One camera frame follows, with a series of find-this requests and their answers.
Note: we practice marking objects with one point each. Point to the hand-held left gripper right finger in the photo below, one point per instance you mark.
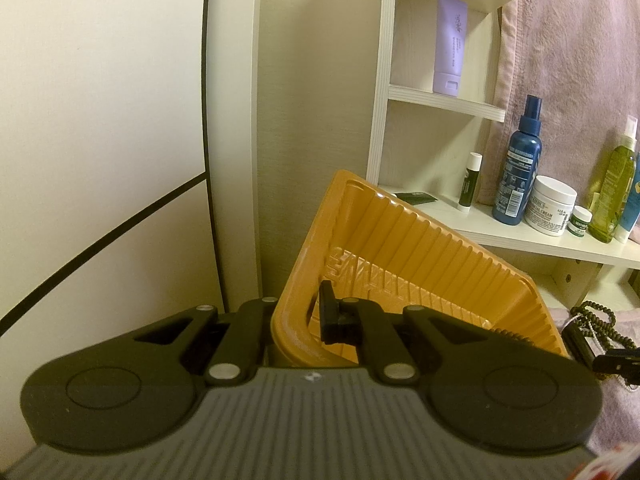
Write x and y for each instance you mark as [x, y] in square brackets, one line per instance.
[335, 320]

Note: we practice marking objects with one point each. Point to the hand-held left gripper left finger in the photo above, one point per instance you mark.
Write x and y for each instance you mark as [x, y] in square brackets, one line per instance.
[250, 325]

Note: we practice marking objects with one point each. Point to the orange ribbed plastic tray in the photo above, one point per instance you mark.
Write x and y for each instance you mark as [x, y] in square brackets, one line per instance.
[400, 240]

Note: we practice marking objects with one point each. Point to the white pearl bead strand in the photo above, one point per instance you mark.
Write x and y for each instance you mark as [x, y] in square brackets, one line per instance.
[592, 332]

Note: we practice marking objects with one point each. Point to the small dark green tube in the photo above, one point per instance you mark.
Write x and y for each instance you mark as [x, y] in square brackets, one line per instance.
[415, 197]

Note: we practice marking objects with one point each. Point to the white corner shelf unit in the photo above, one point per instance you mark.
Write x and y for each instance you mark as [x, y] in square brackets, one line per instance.
[500, 232]

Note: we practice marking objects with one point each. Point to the white capped lip balm stick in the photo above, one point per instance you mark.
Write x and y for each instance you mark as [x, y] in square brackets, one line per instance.
[467, 185]

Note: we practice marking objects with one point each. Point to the blue spray bottle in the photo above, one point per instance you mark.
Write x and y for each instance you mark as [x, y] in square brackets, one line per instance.
[517, 175]

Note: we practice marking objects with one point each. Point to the white cream jar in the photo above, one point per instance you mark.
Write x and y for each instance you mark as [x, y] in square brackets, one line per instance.
[550, 207]

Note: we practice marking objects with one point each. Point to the black rectangular barrette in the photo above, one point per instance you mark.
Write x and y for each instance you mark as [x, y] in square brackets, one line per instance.
[577, 342]

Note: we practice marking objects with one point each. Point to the small green label jar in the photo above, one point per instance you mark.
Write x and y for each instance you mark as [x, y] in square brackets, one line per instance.
[580, 222]

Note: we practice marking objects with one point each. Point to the black hair clip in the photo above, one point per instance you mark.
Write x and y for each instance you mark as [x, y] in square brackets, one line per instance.
[617, 362]

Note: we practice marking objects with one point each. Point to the purple cosmetic tube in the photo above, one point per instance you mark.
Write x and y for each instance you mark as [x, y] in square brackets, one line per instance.
[450, 45]

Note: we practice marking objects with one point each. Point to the lilac fluffy mat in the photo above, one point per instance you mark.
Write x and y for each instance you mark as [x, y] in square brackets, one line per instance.
[620, 420]

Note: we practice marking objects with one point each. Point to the green spray bottle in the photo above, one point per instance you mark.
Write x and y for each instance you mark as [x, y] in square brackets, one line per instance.
[612, 185]

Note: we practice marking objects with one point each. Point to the white and blue tube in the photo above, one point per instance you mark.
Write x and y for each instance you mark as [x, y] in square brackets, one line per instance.
[631, 210]

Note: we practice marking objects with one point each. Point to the red white printed object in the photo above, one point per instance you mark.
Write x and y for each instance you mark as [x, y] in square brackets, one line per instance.
[620, 462]

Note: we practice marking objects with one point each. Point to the lilac hanging towel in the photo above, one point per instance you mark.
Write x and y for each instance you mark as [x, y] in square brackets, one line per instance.
[575, 35]

